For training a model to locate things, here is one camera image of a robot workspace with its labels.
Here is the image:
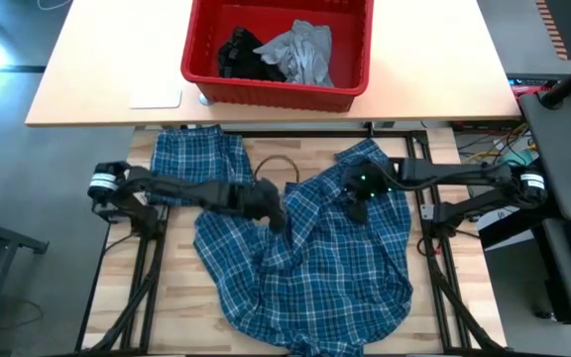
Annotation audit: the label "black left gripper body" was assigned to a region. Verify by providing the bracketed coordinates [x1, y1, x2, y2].
[213, 183, 270, 220]

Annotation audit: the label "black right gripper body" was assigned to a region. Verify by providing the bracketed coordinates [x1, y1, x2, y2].
[340, 161, 396, 204]

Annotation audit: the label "blue plaid pajama pants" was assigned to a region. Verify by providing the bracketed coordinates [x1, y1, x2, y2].
[149, 124, 256, 208]

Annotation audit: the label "blue plaid button shirt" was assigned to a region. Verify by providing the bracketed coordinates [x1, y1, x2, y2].
[193, 138, 414, 357]

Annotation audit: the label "red plastic laundry bin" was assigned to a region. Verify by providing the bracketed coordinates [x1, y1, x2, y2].
[179, 0, 375, 114]

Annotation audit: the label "white rectangular pad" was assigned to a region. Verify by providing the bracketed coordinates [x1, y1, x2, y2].
[128, 87, 183, 110]

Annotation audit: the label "black garment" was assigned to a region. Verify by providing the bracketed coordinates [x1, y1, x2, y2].
[216, 27, 287, 83]

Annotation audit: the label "light wood side table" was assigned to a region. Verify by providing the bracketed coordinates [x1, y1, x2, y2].
[25, 0, 522, 128]

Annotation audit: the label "grey garment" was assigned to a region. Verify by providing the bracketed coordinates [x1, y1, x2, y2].
[253, 19, 335, 89]

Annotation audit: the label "red electronic device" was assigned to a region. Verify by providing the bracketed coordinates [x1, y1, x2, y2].
[508, 73, 562, 98]

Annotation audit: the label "black operator desk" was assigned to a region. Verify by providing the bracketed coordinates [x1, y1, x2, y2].
[517, 91, 571, 344]

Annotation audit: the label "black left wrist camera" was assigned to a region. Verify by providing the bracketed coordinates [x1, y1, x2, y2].
[254, 178, 283, 209]

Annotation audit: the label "black aluminium table frame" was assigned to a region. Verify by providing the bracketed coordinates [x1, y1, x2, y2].
[74, 126, 508, 357]

